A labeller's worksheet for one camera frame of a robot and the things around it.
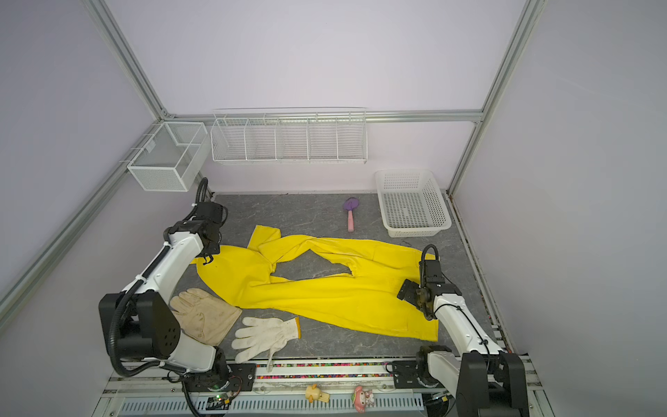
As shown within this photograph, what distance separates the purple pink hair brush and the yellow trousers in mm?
70

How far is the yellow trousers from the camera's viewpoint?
0.86 metres

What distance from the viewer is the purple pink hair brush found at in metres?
1.09
